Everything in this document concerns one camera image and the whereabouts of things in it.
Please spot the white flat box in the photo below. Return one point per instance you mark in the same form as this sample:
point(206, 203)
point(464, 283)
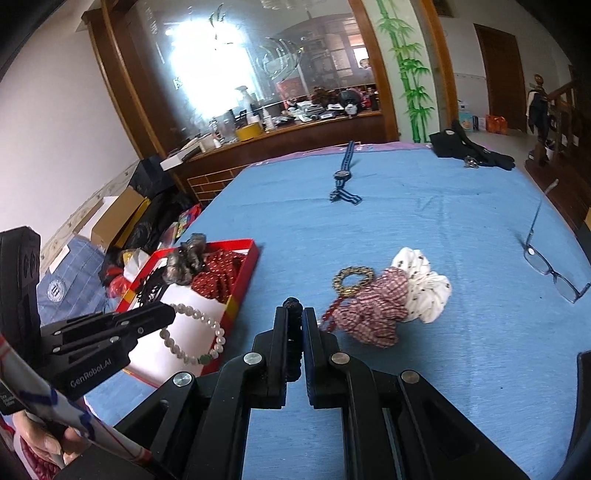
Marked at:
point(178, 159)

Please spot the white dotted scrunchie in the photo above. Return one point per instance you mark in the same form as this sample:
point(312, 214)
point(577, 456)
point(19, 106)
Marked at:
point(429, 290)

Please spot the green bamboo wall decal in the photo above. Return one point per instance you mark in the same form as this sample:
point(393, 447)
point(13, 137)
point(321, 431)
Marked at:
point(411, 74)

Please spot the black cardboard box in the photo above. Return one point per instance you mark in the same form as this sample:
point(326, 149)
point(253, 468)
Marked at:
point(152, 175)

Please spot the yellow container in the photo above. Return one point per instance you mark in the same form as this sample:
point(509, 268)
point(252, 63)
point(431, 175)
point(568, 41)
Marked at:
point(249, 133)

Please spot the red jewelry box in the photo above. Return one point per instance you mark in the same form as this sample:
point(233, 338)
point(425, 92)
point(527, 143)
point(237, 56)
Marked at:
point(235, 300)

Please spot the brown wooden door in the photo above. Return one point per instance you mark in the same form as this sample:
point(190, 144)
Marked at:
point(501, 78)

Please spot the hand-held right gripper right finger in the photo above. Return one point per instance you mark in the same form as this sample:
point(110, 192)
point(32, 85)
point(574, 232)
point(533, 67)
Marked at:
point(314, 360)

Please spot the wooden counter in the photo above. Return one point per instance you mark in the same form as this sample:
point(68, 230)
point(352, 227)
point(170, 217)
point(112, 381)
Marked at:
point(300, 138)

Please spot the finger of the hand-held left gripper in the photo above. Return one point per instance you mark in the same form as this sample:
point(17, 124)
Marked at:
point(152, 316)
point(92, 348)

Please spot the person's left hand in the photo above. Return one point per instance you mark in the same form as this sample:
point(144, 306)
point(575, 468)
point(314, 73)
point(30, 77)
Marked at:
point(46, 443)

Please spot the brown cardboard box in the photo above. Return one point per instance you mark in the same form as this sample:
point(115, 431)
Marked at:
point(115, 212)

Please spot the bunch of keys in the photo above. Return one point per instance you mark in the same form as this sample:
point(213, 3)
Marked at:
point(471, 162)

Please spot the dark framed eyeglasses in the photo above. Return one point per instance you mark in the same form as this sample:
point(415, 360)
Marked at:
point(531, 253)

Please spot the red plaid scrunchie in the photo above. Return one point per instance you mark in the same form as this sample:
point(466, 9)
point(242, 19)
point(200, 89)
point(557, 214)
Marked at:
point(369, 309)

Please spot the wood framed glass partition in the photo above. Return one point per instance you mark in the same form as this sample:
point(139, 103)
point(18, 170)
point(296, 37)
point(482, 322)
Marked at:
point(207, 60)

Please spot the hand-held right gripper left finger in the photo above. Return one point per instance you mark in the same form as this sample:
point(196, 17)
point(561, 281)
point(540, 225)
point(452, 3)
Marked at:
point(281, 360)

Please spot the wooden stair railing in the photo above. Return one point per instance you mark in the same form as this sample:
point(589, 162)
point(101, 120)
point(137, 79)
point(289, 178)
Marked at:
point(561, 106)

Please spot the dark red scrunchie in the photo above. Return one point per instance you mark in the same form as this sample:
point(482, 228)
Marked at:
point(217, 277)

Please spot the white patterned cloth strip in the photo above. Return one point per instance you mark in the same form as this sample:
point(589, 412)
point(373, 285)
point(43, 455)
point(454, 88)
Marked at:
point(69, 406)

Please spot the black plastic bag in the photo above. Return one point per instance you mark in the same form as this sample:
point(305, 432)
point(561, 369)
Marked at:
point(157, 217)

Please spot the grey scrunchie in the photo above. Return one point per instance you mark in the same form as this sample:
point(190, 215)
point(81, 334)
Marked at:
point(184, 263)

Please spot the blue checked bag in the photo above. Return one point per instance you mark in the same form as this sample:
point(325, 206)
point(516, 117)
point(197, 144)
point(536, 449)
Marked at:
point(78, 277)

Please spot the dark jacket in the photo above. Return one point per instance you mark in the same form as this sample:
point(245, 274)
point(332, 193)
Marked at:
point(538, 110)

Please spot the red patterned clothing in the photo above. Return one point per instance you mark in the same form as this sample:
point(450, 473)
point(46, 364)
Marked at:
point(34, 466)

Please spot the black smartphone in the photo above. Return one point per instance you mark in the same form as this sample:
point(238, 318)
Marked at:
point(582, 392)

